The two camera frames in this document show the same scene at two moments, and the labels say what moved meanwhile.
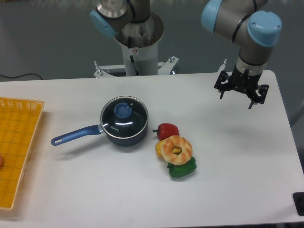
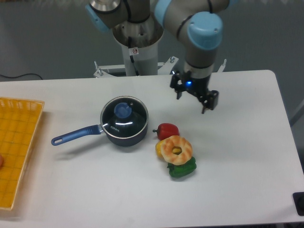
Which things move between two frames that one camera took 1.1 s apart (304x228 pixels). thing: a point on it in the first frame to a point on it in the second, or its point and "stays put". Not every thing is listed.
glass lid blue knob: (124, 117) stays put
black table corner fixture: (298, 197) stays put
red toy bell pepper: (165, 130) stays put
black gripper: (244, 83) to (195, 85)
